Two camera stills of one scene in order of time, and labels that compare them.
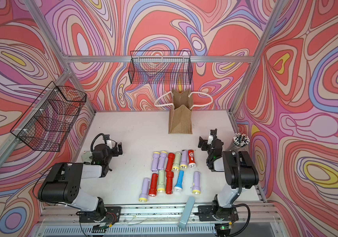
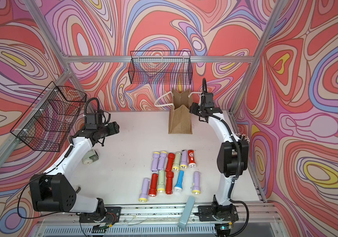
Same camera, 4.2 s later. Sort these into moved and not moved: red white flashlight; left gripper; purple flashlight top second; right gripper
Moved: right gripper; left gripper
Not moved: purple flashlight top second; red white flashlight
